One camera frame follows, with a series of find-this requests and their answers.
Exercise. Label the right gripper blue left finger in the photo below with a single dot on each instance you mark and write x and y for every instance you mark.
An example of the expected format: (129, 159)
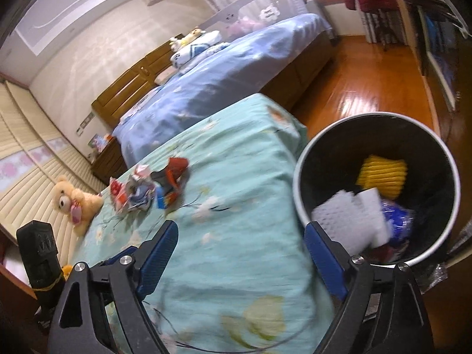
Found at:
(80, 324)

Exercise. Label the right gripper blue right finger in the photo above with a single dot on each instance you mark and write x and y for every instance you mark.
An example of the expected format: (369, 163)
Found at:
(382, 310)

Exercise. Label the blue clear plastic bag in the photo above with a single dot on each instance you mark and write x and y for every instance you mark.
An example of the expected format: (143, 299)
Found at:
(399, 221)

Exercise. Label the white foam net sleeve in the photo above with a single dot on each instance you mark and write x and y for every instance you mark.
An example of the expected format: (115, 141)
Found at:
(356, 221)

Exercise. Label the white red paper bag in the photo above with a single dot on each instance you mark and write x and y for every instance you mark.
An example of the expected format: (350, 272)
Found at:
(118, 189)

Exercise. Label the blue white wrapper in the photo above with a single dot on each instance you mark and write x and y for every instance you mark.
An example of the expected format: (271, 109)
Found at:
(139, 195)

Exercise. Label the yellow foam net sleeve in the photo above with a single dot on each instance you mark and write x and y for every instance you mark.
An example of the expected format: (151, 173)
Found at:
(386, 176)

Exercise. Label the dark red snack wrapper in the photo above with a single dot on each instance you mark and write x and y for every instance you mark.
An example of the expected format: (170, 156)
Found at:
(169, 181)

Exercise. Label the black trash bin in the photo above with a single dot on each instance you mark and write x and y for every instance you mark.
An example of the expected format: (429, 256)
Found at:
(404, 160)

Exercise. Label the beige teddy bear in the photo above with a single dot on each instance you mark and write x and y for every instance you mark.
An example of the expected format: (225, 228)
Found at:
(79, 206)

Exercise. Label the silver foil bag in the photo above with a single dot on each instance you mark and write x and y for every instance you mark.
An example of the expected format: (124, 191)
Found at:
(436, 268)

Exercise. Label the wooden nightstand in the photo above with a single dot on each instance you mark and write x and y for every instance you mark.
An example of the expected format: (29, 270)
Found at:
(109, 163)

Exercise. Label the teal floral tablecloth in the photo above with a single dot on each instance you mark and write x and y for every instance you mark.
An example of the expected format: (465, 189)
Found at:
(240, 278)

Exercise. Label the wooden headboard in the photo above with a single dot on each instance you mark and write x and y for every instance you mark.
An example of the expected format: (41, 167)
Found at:
(132, 86)

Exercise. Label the beige pillow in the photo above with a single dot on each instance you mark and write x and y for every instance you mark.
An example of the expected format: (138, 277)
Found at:
(164, 76)

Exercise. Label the yellow plush dog toy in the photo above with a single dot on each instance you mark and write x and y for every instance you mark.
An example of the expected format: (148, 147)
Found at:
(176, 43)

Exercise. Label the folded blue white quilt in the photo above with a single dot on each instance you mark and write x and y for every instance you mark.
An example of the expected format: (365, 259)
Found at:
(209, 43)

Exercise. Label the blue floral bed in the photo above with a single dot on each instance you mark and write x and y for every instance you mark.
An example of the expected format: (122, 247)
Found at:
(238, 69)

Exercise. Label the black tv cabinet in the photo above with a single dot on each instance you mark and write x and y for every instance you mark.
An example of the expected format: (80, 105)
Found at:
(444, 55)

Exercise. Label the grey bed guard rail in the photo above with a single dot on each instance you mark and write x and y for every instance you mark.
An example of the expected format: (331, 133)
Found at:
(243, 17)

